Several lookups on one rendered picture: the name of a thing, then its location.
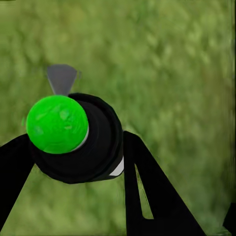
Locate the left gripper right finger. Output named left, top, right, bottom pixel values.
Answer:
left=123, top=130, right=206, bottom=236

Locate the pesticide atomizer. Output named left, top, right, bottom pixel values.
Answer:
left=26, top=64, right=124, bottom=184

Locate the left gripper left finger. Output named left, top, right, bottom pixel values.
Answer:
left=0, top=134, right=35, bottom=231

